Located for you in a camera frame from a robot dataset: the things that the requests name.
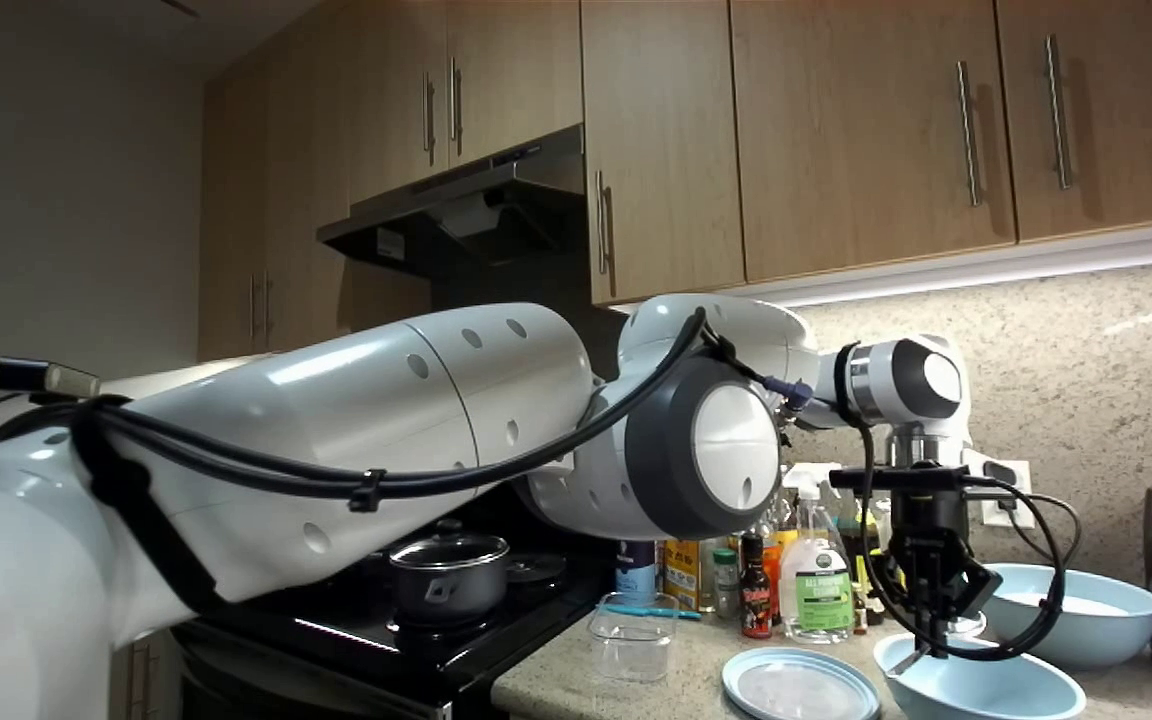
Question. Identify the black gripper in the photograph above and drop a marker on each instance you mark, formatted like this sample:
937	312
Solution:
928	530

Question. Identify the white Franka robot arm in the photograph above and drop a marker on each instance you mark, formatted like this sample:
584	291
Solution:
400	442

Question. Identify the yellow label sauce bottle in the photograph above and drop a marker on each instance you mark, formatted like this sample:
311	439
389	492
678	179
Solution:
684	573

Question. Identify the glass pot lid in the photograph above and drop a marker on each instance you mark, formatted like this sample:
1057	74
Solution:
448	545

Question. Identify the dark range hood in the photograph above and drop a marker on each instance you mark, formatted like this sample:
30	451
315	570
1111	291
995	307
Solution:
468	214

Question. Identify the white outlet with plug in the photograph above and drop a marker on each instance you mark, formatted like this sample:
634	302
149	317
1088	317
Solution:
1014	470

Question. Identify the red cap sauce bottle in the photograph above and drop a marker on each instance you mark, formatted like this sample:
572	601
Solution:
756	595

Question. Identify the light blue plate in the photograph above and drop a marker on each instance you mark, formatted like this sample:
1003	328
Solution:
802	683

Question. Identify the blue white salt canister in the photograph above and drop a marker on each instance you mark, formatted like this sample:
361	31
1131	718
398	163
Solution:
637	570

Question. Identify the light blue large bowl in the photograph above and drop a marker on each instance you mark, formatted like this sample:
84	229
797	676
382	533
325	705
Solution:
1097	615

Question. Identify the light blue small bowl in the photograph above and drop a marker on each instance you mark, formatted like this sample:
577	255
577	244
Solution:
1003	687

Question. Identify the clear plastic container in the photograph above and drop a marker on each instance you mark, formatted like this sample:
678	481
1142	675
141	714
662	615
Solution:
634	643

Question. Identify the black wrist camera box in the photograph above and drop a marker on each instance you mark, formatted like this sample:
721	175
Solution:
916	476

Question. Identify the wooden upper cabinets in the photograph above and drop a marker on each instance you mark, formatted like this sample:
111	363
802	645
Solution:
802	134

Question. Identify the black electric stove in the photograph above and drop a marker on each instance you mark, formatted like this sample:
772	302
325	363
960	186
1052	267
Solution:
389	645

